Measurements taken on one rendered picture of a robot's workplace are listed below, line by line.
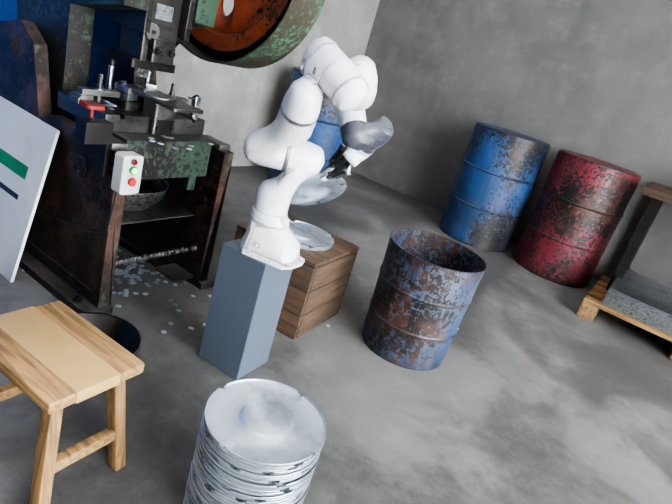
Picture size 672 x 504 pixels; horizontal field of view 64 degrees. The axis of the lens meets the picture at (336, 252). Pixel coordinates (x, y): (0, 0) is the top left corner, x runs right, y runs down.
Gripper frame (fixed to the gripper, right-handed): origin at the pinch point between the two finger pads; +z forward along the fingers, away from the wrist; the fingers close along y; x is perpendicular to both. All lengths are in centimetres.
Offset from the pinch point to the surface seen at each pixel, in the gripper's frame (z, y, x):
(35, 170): 46, 9, 96
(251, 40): 0, 55, 27
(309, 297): 21.2, -44.7, 2.0
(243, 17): 2, 68, 28
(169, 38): 5, 49, 58
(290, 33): -13, 52, 17
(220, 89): 153, 147, -31
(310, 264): 11.5, -34.1, 5.9
